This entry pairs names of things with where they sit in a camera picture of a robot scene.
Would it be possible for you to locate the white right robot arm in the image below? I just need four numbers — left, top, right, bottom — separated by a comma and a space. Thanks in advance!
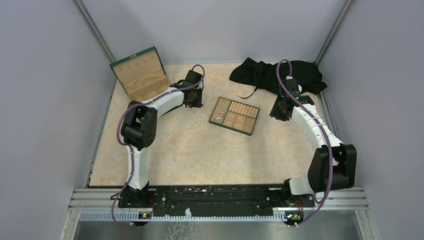
270, 87, 357, 206

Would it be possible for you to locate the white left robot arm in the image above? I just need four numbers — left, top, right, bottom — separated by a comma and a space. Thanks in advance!
117, 70, 205, 207

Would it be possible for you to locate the green open jewelry box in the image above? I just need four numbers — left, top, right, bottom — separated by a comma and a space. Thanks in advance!
109, 45, 184, 124

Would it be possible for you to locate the black cloth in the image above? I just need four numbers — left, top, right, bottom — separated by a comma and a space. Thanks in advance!
229, 57, 328, 100

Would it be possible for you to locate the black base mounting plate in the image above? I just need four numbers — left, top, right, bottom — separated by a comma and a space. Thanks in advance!
118, 183, 315, 217

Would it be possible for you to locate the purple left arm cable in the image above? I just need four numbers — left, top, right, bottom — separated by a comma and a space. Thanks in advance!
110, 64, 206, 229

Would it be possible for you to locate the aluminium frame rail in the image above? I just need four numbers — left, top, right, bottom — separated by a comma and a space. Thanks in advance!
69, 187, 369, 223

